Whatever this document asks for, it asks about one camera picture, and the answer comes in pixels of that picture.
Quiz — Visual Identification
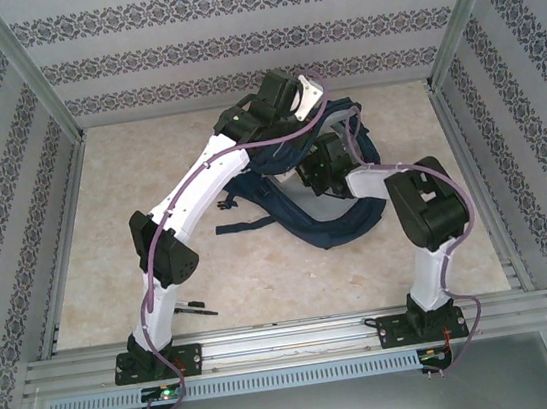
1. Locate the navy blue backpack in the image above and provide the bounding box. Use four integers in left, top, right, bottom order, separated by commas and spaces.
199, 93, 394, 266

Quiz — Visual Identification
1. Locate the silver pen with black cap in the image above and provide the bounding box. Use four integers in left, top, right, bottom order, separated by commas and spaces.
174, 298, 207, 312

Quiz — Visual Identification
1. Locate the black marker pen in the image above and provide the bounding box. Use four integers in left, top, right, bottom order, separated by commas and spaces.
174, 303, 220, 322

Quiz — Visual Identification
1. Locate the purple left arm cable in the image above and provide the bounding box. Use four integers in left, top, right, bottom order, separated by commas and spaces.
105, 69, 368, 409

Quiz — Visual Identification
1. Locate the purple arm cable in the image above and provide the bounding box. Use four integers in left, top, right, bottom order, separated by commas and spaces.
105, 69, 368, 409
340, 91, 496, 386

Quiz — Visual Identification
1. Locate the aluminium right side rail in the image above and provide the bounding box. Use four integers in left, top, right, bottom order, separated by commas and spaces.
424, 72, 538, 303

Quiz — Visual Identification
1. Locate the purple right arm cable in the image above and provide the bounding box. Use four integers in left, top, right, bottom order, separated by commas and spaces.
340, 91, 496, 386

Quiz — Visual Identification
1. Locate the aluminium mounting rail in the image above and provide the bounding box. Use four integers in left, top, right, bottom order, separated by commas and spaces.
18, 285, 547, 400

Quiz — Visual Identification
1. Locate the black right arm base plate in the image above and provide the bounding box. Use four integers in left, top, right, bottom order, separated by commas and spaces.
374, 303, 472, 351

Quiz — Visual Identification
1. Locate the grey slotted cable duct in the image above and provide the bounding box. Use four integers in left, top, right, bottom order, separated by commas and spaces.
43, 350, 424, 409

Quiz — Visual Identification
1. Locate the aluminium right frame post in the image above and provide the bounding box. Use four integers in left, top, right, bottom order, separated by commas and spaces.
415, 0, 524, 94

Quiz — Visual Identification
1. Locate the aluminium frame post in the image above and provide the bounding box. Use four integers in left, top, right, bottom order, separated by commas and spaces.
0, 0, 89, 155
415, 0, 524, 94

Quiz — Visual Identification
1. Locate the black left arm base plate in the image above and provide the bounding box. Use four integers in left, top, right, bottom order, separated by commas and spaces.
112, 342, 207, 388

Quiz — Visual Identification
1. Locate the aluminium left side rail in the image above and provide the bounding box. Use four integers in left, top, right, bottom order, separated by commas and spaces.
11, 135, 117, 361

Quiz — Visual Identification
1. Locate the aluminium left frame post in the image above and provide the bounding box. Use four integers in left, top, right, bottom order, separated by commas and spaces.
0, 0, 89, 155

